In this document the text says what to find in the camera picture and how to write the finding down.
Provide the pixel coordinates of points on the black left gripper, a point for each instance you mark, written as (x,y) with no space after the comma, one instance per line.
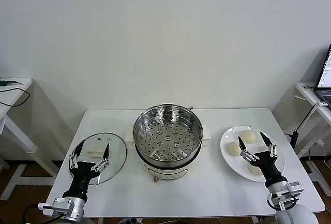
(82,175)

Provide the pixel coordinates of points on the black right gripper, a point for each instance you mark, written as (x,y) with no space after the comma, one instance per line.
(267,167)

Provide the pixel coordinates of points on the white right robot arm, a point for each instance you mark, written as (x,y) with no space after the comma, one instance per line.
(294,216)

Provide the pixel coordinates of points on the stainless steel steamer basket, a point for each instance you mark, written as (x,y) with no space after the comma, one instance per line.
(168,138)

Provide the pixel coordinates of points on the steel steamer pot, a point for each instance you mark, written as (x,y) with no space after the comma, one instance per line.
(165,173)

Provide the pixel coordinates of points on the white round plate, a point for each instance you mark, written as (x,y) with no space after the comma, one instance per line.
(232,164)

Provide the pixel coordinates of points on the grey open laptop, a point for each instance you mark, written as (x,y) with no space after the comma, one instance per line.
(324,71)

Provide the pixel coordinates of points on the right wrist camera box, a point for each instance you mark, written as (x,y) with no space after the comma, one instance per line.
(296,186)

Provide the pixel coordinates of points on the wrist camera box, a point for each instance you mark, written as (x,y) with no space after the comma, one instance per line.
(46,207)
(296,186)

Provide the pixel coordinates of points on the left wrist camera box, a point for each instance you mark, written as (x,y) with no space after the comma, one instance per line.
(46,207)

